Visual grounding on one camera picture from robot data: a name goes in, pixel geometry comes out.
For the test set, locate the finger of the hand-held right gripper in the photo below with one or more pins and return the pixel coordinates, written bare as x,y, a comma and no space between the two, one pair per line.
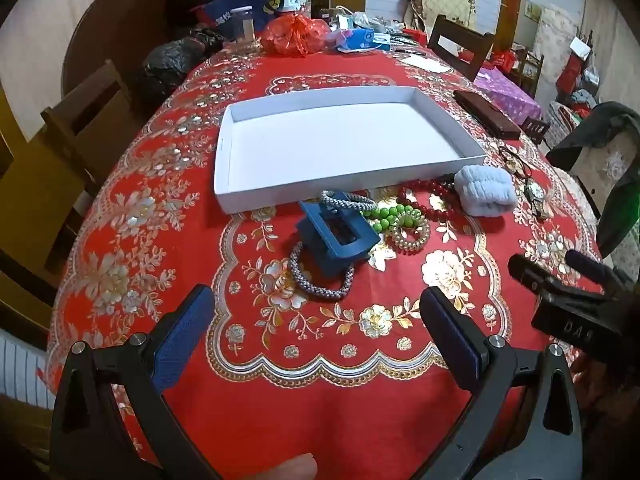
535,280
590,265

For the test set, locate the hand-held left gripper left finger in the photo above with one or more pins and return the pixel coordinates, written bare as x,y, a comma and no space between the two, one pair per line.
185,335

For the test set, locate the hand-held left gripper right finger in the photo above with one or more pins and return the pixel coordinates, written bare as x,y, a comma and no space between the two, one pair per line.
450,340

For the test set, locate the light blue fluffy scrunchie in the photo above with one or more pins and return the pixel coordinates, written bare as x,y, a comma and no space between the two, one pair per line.
485,190

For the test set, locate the blue hair claw clip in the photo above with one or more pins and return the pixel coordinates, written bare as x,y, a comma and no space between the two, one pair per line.
345,255

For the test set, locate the white cardboard tray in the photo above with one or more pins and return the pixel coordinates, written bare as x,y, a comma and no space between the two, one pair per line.
340,145

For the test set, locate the person's right hand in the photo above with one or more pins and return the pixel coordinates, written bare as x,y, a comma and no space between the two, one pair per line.
600,380

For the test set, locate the person's left hand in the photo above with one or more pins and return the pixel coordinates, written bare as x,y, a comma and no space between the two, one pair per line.
285,470

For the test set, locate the metal wristwatch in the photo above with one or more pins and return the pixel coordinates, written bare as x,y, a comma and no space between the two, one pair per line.
536,192

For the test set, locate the chair with floral cushion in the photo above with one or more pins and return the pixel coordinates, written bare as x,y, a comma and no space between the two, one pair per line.
605,165

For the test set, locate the red floral tablecloth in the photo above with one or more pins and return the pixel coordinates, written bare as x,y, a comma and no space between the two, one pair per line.
280,410

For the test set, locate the dark jacket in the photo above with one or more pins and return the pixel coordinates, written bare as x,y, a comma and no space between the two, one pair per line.
615,120

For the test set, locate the small dark wooden chair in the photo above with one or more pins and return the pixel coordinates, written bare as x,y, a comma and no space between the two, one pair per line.
535,127

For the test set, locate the white radiator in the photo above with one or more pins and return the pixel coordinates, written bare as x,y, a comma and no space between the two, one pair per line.
20,370

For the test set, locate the brown leather wallet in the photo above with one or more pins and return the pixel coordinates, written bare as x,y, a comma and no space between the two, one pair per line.
487,112

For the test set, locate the purple tablecloth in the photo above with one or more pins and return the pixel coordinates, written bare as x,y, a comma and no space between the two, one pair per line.
510,95

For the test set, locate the light wooden chair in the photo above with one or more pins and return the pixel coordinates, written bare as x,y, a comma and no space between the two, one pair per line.
55,200

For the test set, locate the red fabric stocking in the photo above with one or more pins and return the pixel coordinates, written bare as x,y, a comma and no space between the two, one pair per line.
570,70

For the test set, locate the brown wooden chair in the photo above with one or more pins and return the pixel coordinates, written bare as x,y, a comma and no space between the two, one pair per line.
532,67

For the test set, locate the red gift bag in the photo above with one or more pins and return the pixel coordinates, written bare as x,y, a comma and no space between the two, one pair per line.
505,60

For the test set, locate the white paper sheet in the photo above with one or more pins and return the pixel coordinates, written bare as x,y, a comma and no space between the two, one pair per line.
425,62

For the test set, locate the black pen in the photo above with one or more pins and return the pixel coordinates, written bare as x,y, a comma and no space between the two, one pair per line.
410,52

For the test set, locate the blue tissue pack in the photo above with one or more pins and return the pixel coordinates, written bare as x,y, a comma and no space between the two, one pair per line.
365,40

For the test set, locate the beige floral hanging cloth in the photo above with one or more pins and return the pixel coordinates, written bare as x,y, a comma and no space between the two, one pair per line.
445,0

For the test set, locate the clear plastic bag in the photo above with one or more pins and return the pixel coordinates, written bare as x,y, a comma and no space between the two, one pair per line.
365,20

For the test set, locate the glass jar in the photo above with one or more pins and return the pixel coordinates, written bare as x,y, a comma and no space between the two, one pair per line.
244,25

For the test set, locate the red plastic bag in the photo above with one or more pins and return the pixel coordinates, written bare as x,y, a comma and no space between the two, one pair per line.
295,35

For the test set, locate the round brown table top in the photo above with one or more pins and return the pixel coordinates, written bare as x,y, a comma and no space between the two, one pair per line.
125,20

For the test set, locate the blue fabric bag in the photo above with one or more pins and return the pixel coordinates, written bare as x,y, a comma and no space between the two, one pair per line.
225,10

